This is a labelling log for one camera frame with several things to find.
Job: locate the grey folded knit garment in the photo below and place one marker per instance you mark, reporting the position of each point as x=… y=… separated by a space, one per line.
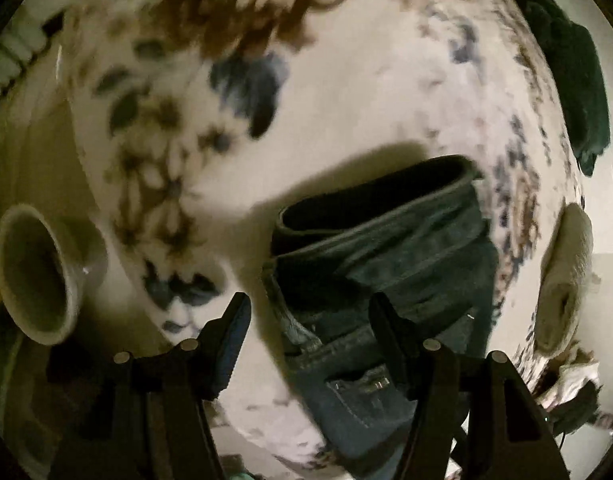
x=564 y=283

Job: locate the dark green folded blanket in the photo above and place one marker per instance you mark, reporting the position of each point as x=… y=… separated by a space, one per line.
x=570 y=51

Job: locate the white floral fleece blanket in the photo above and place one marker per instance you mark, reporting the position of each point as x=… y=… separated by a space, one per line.
x=199 y=121

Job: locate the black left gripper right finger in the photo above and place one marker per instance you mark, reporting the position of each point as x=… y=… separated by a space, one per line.
x=476 y=412

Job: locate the dark blue denim jeans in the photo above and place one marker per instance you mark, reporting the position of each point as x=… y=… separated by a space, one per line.
x=417 y=236

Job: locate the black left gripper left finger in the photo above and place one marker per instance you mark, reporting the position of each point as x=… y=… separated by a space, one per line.
x=145 y=417

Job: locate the green striped curtain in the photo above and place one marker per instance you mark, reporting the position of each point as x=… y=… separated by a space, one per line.
x=24 y=40

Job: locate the grey trouser leg cuff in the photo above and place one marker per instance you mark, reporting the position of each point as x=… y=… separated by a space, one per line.
x=49 y=266

